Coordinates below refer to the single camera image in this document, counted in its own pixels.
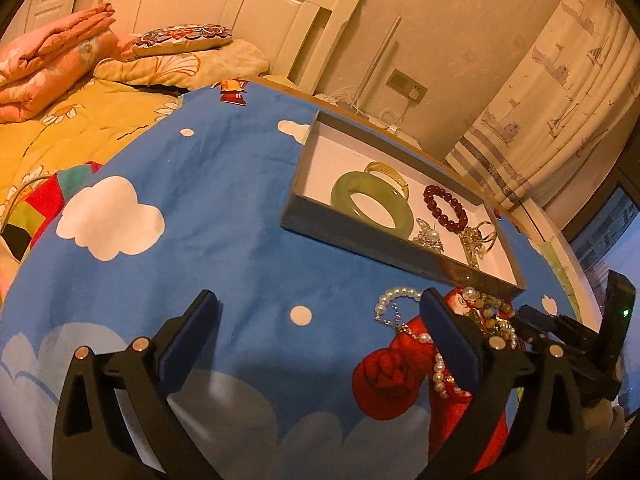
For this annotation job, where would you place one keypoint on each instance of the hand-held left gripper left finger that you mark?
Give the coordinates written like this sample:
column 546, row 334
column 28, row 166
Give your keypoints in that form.
column 190, row 335

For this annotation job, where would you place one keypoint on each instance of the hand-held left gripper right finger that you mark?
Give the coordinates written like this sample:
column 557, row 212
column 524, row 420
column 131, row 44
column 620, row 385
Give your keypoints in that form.
column 450, row 340

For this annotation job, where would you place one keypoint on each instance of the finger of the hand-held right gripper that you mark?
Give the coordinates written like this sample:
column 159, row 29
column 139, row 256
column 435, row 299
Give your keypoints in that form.
column 537, row 316
column 590, row 370

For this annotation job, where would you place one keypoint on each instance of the silver leaf brooch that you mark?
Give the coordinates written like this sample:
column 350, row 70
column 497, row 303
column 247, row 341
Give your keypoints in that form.
column 429, row 237

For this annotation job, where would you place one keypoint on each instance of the thin yellowish bangle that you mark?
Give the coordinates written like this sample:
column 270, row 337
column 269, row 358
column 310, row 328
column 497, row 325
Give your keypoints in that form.
column 395, row 172

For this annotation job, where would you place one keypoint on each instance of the pale green jade bangle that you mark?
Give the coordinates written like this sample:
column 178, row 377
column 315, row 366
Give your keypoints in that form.
column 337, row 195

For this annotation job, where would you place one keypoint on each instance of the shallow grey cardboard box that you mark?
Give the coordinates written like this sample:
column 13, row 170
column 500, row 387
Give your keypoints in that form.
column 340, row 160

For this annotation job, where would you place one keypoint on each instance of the person's right hand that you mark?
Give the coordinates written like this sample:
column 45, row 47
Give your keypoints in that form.
column 605, row 430

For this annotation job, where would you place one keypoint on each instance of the red velvet pouch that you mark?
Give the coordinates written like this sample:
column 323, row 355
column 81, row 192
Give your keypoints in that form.
column 385, row 380

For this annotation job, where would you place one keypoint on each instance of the window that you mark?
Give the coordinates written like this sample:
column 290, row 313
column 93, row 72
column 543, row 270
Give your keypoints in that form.
column 615, row 220

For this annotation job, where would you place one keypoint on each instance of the blue cartoon cloud blanket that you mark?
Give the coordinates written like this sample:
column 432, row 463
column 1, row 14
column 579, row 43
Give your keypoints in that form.
column 200, row 185

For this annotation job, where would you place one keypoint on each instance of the boat print curtain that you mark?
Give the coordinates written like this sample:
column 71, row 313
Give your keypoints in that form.
column 550, row 85

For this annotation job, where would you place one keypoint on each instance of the yellow floral bedsheet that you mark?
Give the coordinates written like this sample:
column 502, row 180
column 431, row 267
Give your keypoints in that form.
column 75, row 125

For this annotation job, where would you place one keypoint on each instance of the white charger plug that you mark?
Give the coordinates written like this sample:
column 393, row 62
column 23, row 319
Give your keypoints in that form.
column 415, row 94

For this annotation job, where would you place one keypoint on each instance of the cream floral pillow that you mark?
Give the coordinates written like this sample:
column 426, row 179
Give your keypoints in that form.
column 215, row 67

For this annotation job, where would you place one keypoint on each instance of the embroidered dark pillow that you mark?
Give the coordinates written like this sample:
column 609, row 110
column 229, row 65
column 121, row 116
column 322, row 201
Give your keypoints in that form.
column 180, row 40

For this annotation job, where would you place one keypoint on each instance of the folded pink quilt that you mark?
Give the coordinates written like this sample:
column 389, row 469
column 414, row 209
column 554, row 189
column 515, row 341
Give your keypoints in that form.
column 50, row 60

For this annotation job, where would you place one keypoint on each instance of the white wooden headboard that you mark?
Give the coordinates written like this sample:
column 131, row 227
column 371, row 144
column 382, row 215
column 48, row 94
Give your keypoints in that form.
column 280, row 5

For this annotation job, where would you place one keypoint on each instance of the wall socket plate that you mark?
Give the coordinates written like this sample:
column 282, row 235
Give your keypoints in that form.
column 400, row 80

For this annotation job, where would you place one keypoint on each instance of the white wall conduit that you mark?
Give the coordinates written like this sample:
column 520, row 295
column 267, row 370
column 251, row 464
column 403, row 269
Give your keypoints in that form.
column 382, row 50

